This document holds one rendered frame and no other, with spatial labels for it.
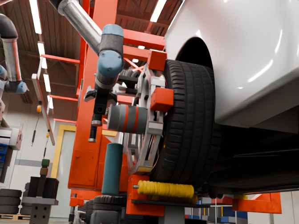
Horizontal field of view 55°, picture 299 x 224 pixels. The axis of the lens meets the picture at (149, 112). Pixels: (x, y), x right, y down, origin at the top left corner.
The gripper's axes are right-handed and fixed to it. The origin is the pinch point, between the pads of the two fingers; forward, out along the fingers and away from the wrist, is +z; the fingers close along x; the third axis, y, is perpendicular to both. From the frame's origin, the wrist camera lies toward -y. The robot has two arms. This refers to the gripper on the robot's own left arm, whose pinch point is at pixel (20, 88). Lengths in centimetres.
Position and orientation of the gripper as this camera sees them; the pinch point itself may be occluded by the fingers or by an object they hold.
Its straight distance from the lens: 239.5
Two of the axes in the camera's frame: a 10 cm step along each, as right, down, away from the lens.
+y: -2.0, 9.2, -3.3
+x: 9.8, 1.9, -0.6
